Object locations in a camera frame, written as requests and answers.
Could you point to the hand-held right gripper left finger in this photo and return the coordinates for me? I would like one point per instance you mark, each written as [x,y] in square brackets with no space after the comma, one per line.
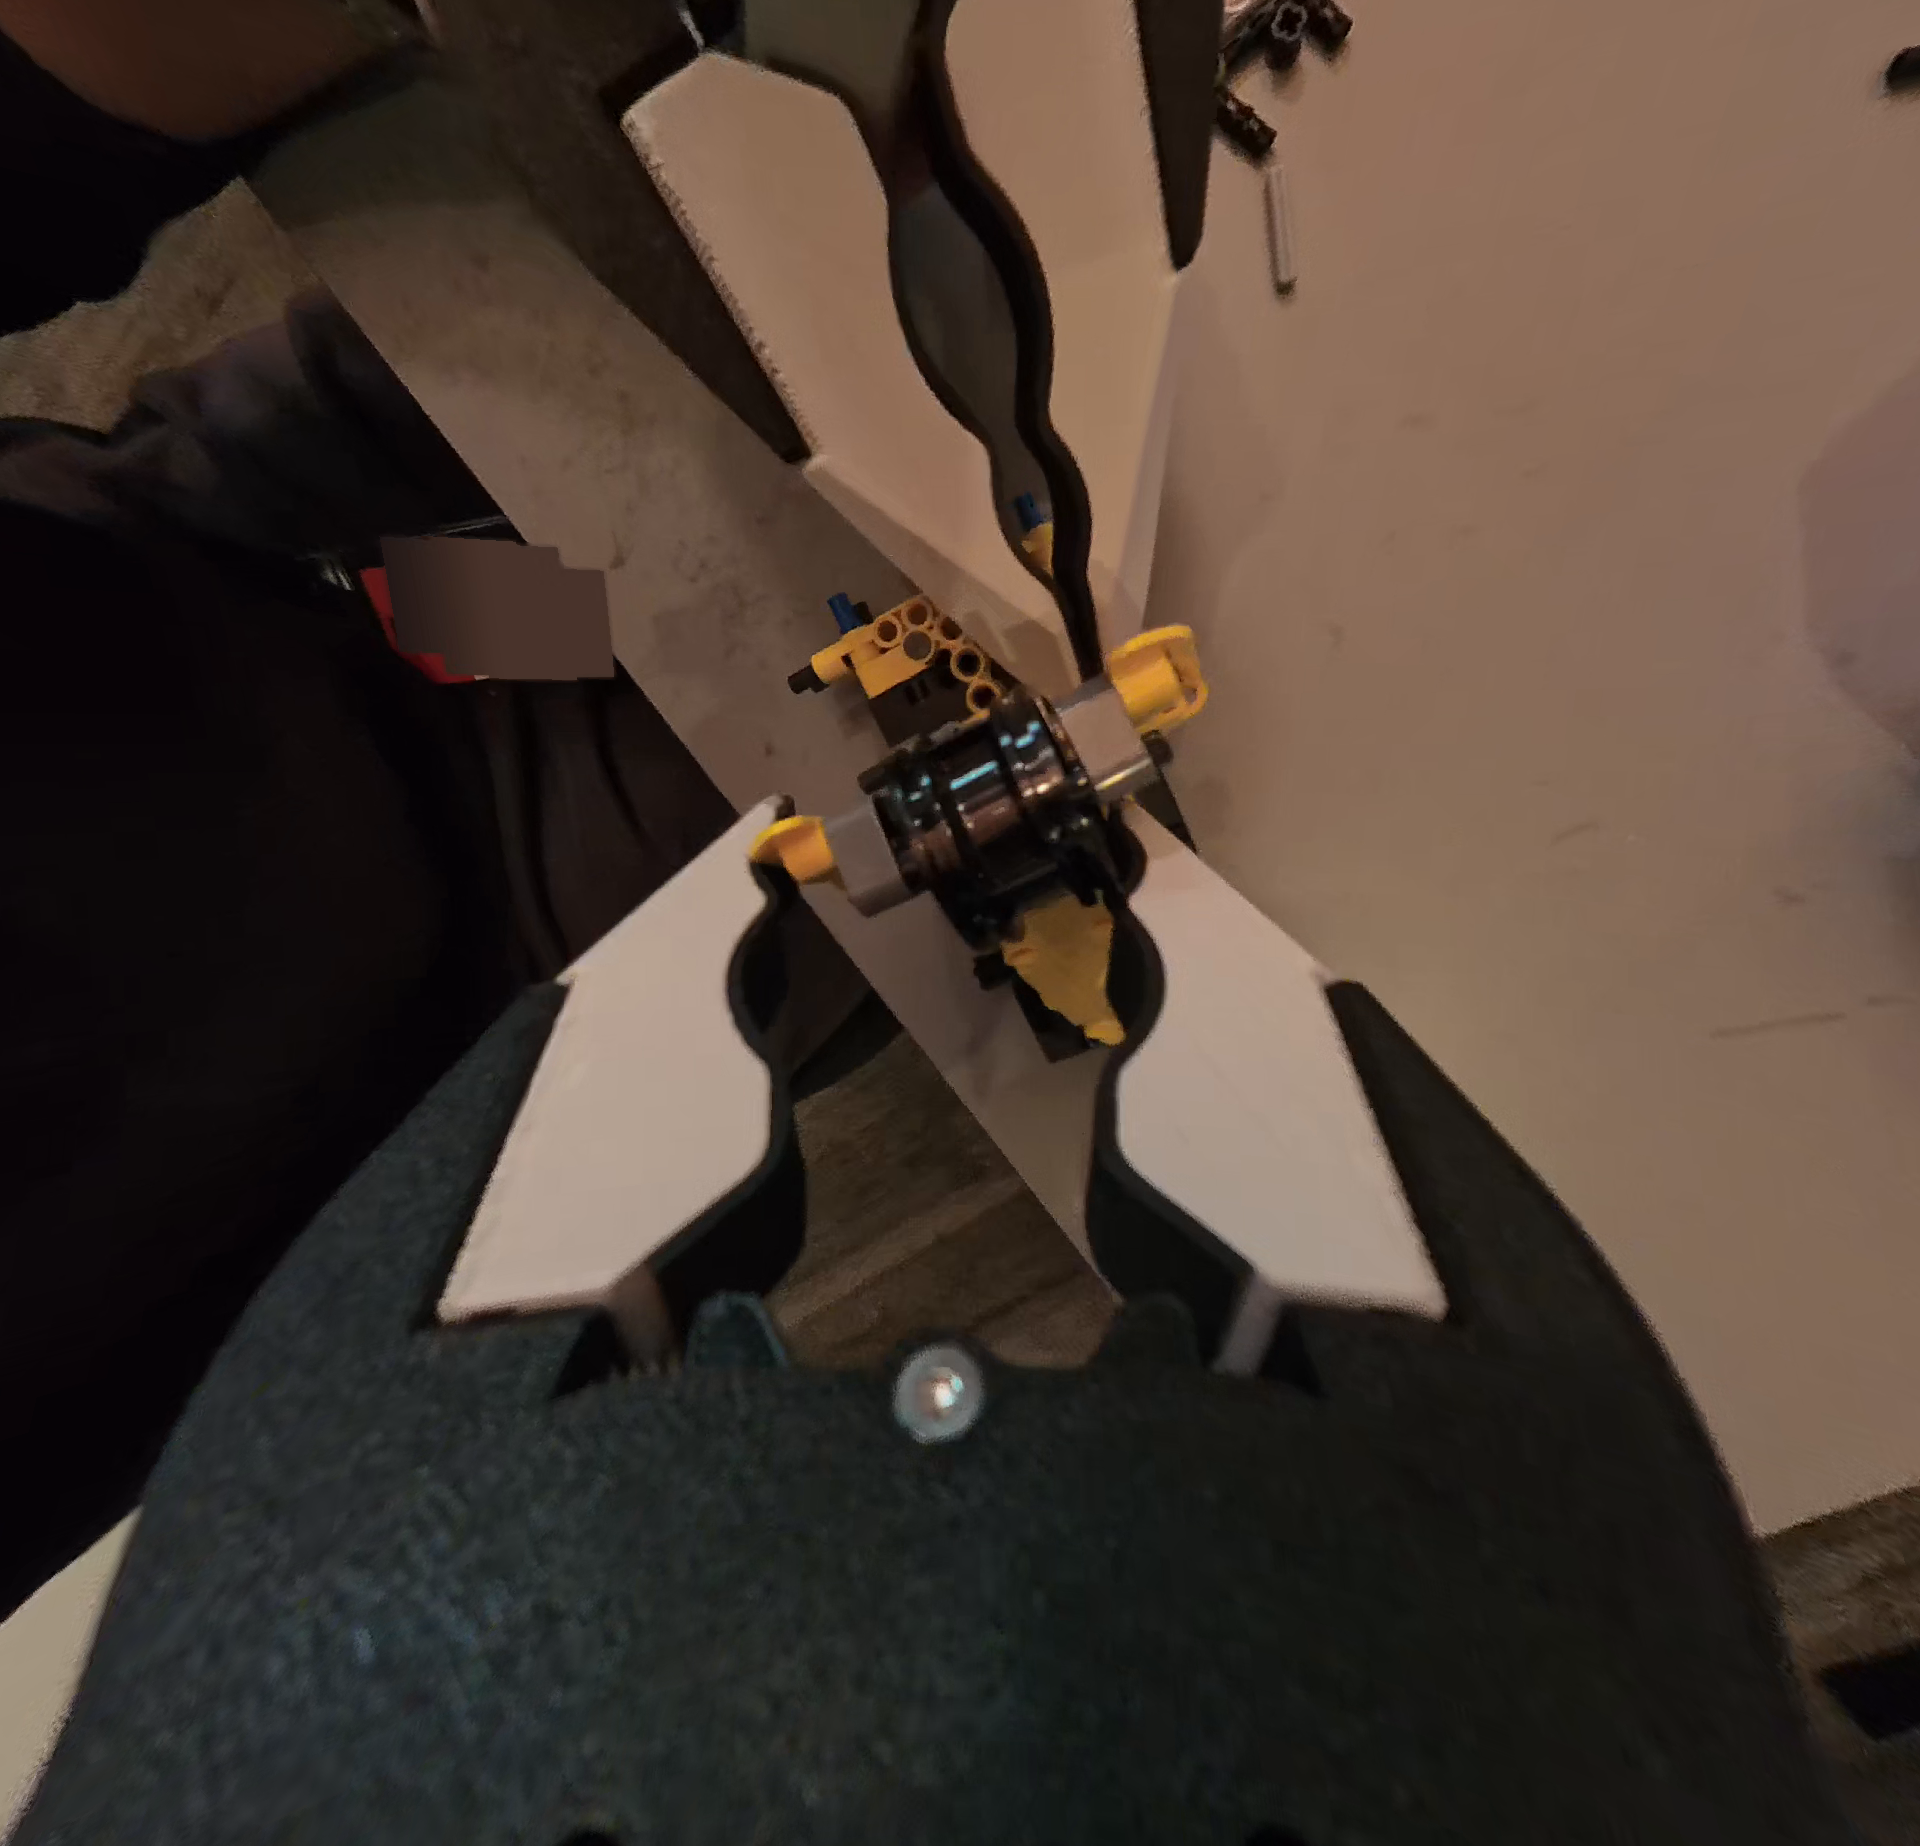
[631,1095]

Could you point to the person's left forearm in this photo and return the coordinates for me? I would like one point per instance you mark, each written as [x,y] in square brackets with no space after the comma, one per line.
[152,17]

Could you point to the grey toy axle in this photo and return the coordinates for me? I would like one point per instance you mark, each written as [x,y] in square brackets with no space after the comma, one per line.
[1283,226]

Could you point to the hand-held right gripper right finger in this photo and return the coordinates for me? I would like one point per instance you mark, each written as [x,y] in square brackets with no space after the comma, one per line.
[1274,1126]

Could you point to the pile of loose toy pieces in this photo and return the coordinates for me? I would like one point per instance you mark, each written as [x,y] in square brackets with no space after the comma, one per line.
[1292,1]

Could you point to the black toy wheel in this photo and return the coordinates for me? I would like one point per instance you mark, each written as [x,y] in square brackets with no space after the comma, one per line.
[976,812]

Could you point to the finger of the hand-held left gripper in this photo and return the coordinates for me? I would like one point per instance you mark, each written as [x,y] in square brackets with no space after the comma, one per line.
[1094,151]
[783,272]

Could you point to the yellow brick wheel assembly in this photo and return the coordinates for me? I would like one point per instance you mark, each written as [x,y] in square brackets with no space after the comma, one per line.
[1156,671]

